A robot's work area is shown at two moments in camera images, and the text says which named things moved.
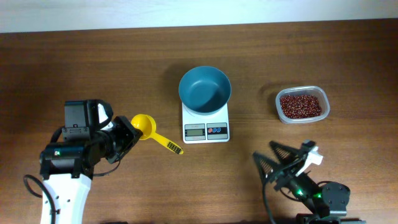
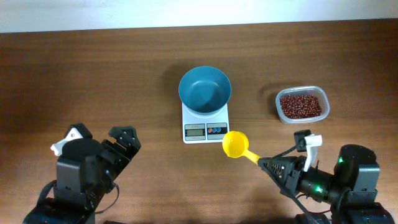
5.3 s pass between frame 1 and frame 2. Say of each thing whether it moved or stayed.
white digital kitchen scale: stayed
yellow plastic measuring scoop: moved
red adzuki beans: stayed
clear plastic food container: stayed
